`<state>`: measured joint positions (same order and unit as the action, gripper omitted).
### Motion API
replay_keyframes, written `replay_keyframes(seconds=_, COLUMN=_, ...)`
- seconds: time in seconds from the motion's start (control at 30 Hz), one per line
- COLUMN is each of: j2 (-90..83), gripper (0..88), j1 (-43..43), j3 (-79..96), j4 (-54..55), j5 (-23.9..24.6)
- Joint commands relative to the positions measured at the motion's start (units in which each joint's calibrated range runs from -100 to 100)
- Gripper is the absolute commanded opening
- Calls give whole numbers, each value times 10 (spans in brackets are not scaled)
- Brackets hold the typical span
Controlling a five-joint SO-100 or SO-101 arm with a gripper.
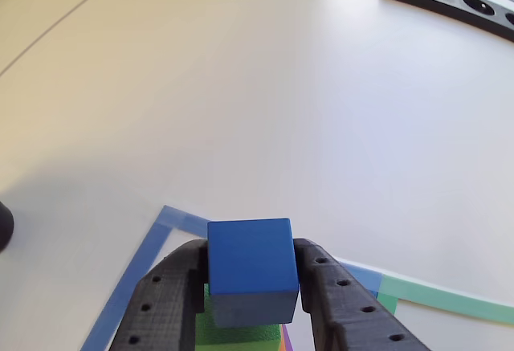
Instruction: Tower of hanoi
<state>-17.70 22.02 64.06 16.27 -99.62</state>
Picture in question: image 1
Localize green tape square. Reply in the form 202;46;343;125
377;274;514;324

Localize green cube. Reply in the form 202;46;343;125
195;282;283;348

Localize small blue cube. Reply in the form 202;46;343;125
207;218;300;328

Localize blue tape square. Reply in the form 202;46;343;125
80;205;382;351

